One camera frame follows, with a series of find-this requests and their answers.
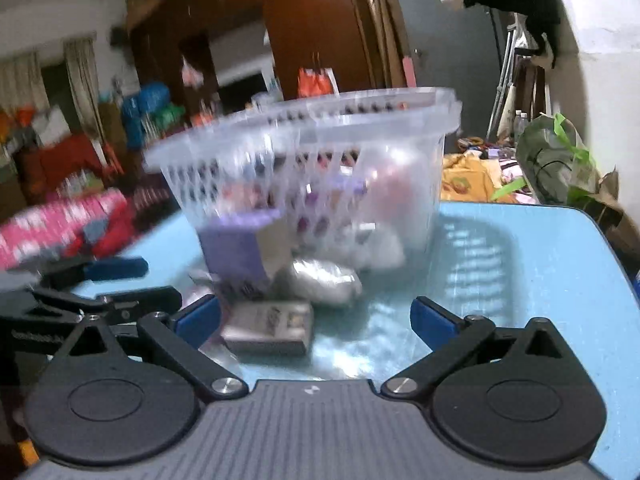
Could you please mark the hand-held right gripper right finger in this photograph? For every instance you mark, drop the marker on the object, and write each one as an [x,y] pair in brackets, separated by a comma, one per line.
[432,324]

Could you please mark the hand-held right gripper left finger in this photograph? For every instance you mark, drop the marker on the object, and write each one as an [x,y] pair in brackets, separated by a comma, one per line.
[200,317]

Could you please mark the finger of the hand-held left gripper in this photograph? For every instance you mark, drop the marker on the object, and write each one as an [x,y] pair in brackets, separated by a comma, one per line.
[145,300]
[115,268]

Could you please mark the grey carton box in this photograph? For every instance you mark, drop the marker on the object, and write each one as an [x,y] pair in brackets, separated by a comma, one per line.
[270,327]

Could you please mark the purple white box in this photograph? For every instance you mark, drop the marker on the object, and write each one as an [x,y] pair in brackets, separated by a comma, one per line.
[235,247]

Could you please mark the clear plastic bag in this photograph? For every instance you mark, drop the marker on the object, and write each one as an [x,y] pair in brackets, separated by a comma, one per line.
[325,280]

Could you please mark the white plastic basket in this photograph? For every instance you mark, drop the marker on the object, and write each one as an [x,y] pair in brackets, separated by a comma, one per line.
[300,115]

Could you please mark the pink printed blanket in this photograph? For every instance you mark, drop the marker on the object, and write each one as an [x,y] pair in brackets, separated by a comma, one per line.
[55,225]

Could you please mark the red cloth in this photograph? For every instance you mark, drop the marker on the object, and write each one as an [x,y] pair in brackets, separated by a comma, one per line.
[65,157]

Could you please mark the yellow cloth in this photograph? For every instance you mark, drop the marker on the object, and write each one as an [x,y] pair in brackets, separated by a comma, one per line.
[475,180]

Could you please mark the blue plastic bags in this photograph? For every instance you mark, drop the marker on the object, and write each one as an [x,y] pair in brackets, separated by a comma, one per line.
[145,112]

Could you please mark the patterned curtain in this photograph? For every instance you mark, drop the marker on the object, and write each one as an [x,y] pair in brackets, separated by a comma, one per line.
[75,85]

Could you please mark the green taped plastic bag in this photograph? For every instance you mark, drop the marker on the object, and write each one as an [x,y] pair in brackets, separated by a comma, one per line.
[555,165]

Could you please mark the brown paper bag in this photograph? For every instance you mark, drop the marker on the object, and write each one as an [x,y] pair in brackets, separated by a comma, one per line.
[610,215]

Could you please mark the white red plastic bag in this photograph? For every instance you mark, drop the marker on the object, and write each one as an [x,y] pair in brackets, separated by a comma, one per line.
[191,72]

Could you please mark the black television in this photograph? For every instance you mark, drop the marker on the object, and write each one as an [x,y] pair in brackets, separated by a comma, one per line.
[245,87]

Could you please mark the metal crutches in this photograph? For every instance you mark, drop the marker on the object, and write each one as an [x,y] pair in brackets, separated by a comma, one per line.
[502,85]

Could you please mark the orange white plastic bag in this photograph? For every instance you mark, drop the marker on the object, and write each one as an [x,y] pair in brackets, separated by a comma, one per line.
[315,82]

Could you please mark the grey door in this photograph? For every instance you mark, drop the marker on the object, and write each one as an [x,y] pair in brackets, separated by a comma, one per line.
[450,60]

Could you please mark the wooden sticks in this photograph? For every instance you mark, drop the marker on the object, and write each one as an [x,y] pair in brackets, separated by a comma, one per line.
[377,35]

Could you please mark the brown wooden wardrobe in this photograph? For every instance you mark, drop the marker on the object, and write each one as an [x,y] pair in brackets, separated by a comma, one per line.
[310,20]

